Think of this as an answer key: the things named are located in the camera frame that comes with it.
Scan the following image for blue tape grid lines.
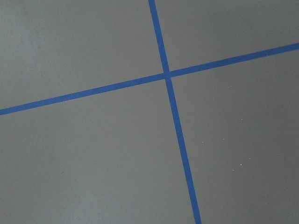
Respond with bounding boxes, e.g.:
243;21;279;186
0;0;299;224

